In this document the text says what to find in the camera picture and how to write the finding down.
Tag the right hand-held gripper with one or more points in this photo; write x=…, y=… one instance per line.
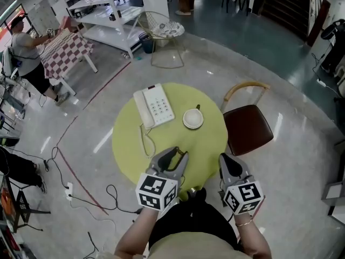
x=245, y=197

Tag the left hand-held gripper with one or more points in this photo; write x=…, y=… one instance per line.
x=156, y=191

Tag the person's right forearm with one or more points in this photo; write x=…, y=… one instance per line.
x=253, y=239

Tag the person's left forearm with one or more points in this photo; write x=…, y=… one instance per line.
x=137, y=233

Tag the green round tablecloth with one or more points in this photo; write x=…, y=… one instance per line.
x=194, y=144

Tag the person's black left shoe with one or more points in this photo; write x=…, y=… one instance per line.
x=190, y=194

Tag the person's black shoe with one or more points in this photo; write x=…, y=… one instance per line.
x=190, y=194
x=201, y=193

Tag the person's black right shoe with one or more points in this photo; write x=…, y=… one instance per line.
x=201, y=193

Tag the wooden chair brown seat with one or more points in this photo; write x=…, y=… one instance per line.
x=248, y=128

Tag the white telephone handset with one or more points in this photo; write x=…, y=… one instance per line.
x=143, y=109

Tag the white telephone base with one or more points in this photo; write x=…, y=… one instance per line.
x=159, y=104

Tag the person's black shorts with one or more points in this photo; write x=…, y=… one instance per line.
x=194, y=220

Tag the person's light shirt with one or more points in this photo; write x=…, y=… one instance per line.
x=199, y=248

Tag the white power strip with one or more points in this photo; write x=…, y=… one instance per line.
x=321, y=82
x=69, y=190

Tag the grey white cabinet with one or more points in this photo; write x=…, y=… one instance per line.
x=334, y=190

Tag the dark waste bin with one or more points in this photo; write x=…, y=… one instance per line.
x=147, y=43

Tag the patterned seat cushion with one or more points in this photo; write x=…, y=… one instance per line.
x=168, y=29

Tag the checkered cloth table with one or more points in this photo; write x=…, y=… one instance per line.
x=67, y=53

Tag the black metal stand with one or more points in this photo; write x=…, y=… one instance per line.
x=24, y=206

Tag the white shelf unit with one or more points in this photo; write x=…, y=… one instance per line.
x=107, y=12

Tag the dark wooden staircase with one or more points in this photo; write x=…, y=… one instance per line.
x=285, y=7

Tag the pink box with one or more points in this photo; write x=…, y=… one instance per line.
x=68, y=24

